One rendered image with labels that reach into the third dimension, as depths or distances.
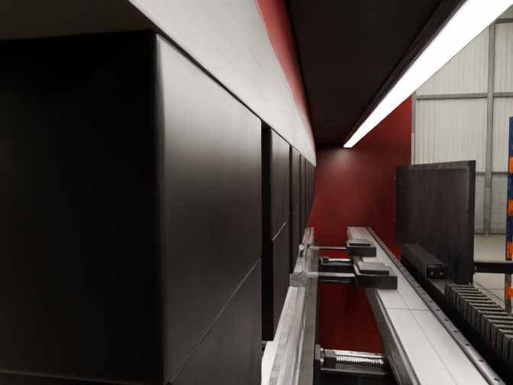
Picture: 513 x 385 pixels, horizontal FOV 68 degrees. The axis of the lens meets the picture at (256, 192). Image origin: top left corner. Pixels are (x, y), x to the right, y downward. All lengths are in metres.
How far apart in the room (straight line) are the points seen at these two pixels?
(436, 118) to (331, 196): 6.62
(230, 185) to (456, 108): 8.87
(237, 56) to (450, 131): 8.76
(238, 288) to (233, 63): 0.10
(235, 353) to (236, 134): 0.09
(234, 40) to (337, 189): 2.23
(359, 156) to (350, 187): 0.19
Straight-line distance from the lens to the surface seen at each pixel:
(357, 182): 2.39
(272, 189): 0.29
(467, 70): 9.21
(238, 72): 0.18
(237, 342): 0.18
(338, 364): 1.03
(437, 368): 0.75
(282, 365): 0.73
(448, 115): 8.95
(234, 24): 0.18
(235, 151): 0.16
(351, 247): 1.51
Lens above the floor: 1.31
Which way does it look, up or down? 3 degrees down
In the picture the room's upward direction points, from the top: straight up
